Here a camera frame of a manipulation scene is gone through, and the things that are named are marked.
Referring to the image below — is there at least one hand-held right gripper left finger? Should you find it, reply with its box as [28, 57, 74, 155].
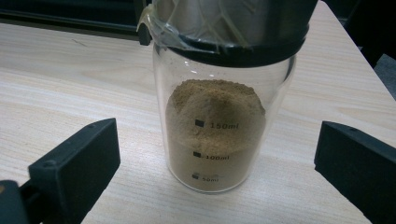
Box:
[19, 117, 121, 224]

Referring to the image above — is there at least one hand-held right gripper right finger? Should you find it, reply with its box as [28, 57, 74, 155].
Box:
[313, 120, 396, 224]

